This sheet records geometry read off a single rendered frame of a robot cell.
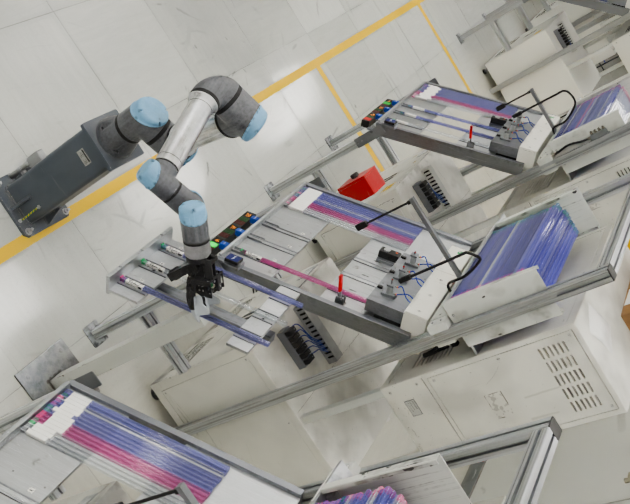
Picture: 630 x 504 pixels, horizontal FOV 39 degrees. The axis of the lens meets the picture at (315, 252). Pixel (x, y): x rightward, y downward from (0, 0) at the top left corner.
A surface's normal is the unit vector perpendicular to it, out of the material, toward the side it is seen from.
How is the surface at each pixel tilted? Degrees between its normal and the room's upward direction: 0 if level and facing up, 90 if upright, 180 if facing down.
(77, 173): 90
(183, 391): 90
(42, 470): 44
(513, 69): 90
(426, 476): 90
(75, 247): 0
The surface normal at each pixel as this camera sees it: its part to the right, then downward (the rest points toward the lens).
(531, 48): -0.43, 0.44
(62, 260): 0.72, -0.36
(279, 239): 0.14, -0.83
